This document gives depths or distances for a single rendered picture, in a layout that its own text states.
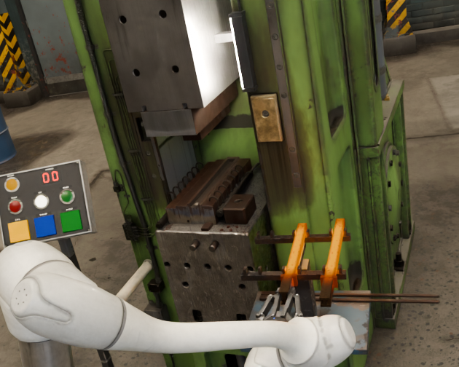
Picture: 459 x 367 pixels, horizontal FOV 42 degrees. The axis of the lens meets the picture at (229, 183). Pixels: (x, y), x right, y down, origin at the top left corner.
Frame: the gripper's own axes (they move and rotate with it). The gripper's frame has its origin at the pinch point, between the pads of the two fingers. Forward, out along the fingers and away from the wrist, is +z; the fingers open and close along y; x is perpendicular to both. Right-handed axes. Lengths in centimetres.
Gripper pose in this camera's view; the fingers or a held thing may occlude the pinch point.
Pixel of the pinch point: (286, 288)
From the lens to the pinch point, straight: 171.7
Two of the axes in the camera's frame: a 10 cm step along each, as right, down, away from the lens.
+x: -1.8, -8.9, -4.1
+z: 2.3, -4.4, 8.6
